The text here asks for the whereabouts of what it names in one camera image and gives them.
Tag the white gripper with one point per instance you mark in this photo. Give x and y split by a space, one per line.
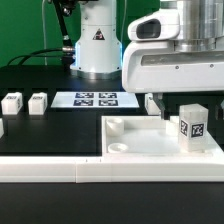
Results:
175 50

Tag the white square table top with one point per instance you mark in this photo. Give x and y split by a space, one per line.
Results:
148 136

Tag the white L-shaped obstacle fence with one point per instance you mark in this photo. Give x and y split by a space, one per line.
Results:
112 168

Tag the white marker plate with tags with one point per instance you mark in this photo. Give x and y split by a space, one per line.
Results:
94 100

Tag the white block at left edge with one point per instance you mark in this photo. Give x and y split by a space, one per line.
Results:
1 128

